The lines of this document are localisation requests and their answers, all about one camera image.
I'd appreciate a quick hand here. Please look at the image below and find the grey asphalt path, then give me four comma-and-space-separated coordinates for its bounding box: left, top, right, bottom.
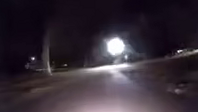
0, 59, 192, 112

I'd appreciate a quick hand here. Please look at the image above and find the tree trunk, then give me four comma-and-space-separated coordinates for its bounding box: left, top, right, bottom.
39, 26, 54, 76

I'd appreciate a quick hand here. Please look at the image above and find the leaf-strewn grass verge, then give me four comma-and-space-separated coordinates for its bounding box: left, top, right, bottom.
0, 68, 74, 100
120, 49, 198, 112

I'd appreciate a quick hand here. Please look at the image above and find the pale side path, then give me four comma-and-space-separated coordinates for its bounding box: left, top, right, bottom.
166, 46, 198, 59

